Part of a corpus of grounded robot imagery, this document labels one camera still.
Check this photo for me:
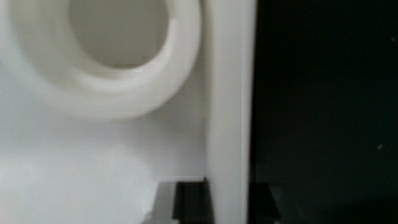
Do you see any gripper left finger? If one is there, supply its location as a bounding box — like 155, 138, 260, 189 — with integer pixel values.
173, 178, 214, 224

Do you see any white square tabletop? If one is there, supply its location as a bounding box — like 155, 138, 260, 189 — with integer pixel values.
0, 0, 257, 224

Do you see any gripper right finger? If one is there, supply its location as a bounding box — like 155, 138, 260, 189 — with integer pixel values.
249, 183, 281, 224

